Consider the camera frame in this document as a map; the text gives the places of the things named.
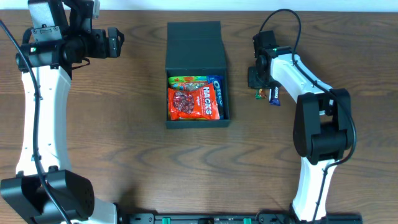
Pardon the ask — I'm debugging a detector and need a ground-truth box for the red green KitKat bar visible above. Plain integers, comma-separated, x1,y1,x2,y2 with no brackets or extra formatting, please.
255,88,267,100

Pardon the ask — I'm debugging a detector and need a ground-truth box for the purple Dairy Milk bar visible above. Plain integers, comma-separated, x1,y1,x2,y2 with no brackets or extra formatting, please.
269,86,280,106

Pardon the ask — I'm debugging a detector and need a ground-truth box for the blue Oreo cookie pack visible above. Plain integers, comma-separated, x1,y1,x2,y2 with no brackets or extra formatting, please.
206,75,224,119

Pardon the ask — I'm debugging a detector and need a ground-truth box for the red Hacks candy bag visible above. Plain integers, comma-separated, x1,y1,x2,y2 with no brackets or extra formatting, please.
168,84,220,120

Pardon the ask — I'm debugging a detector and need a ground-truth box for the black gift box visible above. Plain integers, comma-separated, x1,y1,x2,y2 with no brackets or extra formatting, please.
165,21,231,129

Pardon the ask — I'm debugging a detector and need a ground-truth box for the green Haribo worms bag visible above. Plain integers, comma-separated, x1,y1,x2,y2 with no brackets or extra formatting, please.
168,76,208,91

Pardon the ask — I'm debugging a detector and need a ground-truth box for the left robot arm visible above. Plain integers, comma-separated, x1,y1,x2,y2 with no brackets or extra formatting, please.
1,0,124,224

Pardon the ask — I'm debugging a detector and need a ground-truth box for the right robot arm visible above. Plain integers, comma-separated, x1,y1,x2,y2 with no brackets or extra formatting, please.
248,30,362,223

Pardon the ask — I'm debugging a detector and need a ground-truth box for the left black cable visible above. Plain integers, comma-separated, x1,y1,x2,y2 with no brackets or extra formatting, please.
0,18,72,224

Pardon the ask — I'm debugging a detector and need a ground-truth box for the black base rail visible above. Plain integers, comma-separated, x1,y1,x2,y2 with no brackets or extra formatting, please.
118,213,363,224

